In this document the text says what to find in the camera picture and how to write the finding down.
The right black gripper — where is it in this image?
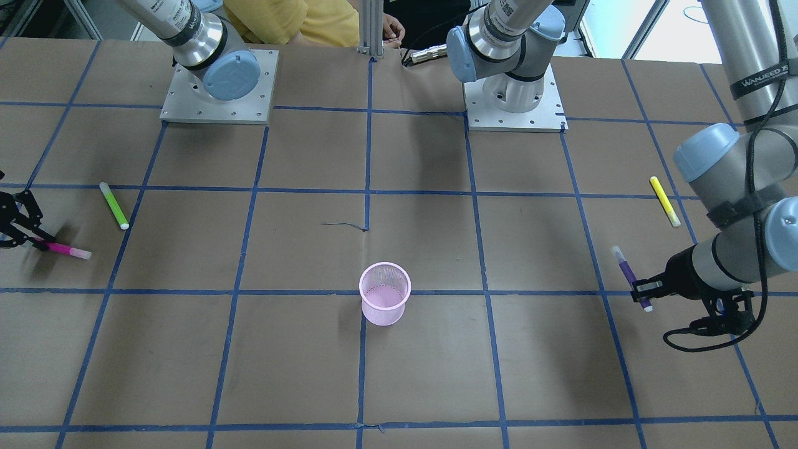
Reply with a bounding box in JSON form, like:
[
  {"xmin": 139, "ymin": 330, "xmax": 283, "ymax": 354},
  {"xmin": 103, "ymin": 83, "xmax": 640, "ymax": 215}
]
[{"xmin": 1, "ymin": 190, "xmax": 56, "ymax": 252}]

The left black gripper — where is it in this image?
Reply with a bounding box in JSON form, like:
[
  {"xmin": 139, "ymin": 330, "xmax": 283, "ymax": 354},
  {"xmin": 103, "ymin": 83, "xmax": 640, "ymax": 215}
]
[{"xmin": 630, "ymin": 246, "xmax": 714, "ymax": 304}]

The purple pen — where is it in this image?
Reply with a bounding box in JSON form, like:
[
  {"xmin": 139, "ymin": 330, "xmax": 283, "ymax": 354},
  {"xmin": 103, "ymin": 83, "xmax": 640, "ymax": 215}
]
[{"xmin": 611, "ymin": 246, "xmax": 654, "ymax": 312}]

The pink pen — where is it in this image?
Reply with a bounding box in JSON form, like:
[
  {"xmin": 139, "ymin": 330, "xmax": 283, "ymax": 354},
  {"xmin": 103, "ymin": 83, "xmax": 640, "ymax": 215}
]
[{"xmin": 35, "ymin": 239, "xmax": 92, "ymax": 259}]

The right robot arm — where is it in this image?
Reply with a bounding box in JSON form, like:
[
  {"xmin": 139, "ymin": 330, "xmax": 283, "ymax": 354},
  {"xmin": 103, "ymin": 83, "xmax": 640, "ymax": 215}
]
[{"xmin": 1, "ymin": 1, "xmax": 262, "ymax": 252}]

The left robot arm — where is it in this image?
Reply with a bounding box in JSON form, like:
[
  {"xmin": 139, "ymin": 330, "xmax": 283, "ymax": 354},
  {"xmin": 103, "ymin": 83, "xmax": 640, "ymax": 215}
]
[{"xmin": 446, "ymin": 1, "xmax": 796, "ymax": 302}]

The pink mesh cup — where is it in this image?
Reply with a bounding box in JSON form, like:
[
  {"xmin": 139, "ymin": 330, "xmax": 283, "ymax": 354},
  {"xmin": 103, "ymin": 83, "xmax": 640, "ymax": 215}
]
[{"xmin": 358, "ymin": 262, "xmax": 411, "ymax": 326}]

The yellow pen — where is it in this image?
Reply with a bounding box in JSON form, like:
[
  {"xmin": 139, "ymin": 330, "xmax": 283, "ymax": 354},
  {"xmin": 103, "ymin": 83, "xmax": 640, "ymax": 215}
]
[{"xmin": 649, "ymin": 176, "xmax": 681, "ymax": 228}]

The green pen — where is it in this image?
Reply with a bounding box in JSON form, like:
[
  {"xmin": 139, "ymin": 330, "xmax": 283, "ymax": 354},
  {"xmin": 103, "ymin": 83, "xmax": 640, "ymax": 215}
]
[{"xmin": 98, "ymin": 182, "xmax": 130, "ymax": 230}]

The person in yellow shirt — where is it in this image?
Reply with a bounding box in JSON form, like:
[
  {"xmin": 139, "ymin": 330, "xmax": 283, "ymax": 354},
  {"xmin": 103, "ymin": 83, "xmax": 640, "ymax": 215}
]
[{"xmin": 221, "ymin": 0, "xmax": 406, "ymax": 49}]

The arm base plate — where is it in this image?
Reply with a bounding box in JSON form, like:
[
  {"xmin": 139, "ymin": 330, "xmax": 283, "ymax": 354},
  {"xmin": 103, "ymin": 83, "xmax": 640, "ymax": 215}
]
[
  {"xmin": 160, "ymin": 49, "xmax": 280, "ymax": 125},
  {"xmin": 463, "ymin": 65, "xmax": 569, "ymax": 133}
]

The aluminium frame post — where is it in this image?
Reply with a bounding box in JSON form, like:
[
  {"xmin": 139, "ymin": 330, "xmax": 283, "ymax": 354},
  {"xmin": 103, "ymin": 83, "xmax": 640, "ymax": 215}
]
[{"xmin": 357, "ymin": 0, "xmax": 384, "ymax": 59}]

